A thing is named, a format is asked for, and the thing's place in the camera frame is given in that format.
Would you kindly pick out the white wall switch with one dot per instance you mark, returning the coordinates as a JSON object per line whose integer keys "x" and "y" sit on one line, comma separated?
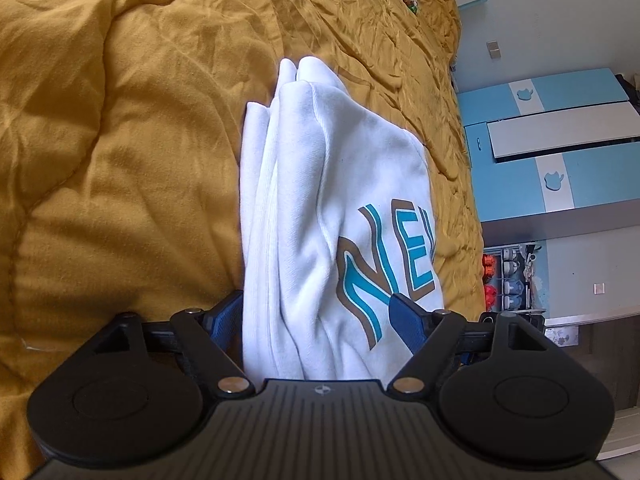
{"x": 598, "y": 288}

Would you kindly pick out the beige wall switch plate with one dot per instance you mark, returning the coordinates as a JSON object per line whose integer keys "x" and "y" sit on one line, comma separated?
{"x": 495, "y": 50}

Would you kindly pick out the dark wooden cabinet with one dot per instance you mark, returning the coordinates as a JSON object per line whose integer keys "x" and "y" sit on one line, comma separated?
{"x": 600, "y": 360}

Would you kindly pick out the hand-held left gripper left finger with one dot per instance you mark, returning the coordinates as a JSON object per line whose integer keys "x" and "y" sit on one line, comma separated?
{"x": 227, "y": 320}

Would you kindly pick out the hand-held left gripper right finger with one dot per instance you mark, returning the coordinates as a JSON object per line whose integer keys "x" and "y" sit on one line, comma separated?
{"x": 407, "y": 320}

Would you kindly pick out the blue and white wardrobe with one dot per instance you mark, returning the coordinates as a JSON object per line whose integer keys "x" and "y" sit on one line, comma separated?
{"x": 550, "y": 145}

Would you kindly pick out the white sweatshirt with teal print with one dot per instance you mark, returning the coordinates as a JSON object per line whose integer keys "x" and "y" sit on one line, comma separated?
{"x": 320, "y": 210}

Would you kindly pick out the yellow quilt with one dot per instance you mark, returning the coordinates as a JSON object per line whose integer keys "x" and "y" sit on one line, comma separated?
{"x": 125, "y": 135}

